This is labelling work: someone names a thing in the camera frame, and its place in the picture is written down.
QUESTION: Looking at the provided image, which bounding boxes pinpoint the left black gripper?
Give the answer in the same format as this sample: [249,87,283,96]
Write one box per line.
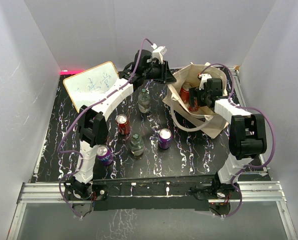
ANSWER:
[142,60,176,85]

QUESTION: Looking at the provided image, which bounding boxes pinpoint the beige canvas tote bag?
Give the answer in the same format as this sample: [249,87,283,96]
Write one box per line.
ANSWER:
[163,62,229,139]

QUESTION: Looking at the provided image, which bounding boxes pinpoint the red cola can front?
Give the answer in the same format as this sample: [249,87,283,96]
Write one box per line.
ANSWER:
[179,82,192,104]

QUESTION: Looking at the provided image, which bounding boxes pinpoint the red cola can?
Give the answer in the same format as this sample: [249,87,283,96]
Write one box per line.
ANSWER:
[188,97,200,113]
[179,82,192,104]
[116,114,131,135]

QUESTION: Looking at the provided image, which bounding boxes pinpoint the purple soda can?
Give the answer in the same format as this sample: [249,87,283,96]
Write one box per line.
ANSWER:
[158,128,173,150]
[96,145,114,166]

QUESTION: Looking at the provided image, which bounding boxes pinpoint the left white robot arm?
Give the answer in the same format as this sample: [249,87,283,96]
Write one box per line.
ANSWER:
[59,45,176,200]

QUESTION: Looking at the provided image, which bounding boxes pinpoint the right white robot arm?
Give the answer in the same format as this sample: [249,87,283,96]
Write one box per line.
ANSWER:
[189,78,267,199]

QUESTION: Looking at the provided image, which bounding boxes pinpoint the far clear glass bottle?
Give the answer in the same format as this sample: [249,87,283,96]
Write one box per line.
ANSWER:
[138,88,151,114]

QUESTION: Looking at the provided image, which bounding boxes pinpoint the clear glass bottle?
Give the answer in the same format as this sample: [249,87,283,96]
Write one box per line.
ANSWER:
[130,133,144,156]
[138,88,151,114]

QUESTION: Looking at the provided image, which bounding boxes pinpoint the near clear glass bottle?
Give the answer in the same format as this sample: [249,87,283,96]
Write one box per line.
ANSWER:
[130,133,144,156]

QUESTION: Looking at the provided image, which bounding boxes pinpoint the pink red marker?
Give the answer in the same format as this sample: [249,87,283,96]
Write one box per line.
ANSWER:
[59,70,83,76]

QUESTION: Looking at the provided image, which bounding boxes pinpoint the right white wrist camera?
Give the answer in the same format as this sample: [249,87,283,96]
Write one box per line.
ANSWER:
[198,73,212,90]

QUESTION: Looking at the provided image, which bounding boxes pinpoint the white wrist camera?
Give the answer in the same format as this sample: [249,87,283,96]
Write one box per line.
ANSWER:
[151,46,167,64]
[198,73,212,90]

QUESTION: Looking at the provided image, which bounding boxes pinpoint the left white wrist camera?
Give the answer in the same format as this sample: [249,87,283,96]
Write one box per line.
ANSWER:
[151,46,167,64]

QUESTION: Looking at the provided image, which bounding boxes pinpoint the small whiteboard orange frame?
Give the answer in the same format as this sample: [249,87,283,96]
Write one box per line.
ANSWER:
[63,61,119,111]

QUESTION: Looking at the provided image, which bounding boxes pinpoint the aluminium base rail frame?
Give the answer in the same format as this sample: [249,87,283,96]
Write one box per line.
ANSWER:
[9,168,297,240]

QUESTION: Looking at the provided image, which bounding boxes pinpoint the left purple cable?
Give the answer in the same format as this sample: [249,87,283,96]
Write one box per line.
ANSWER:
[56,37,159,221]

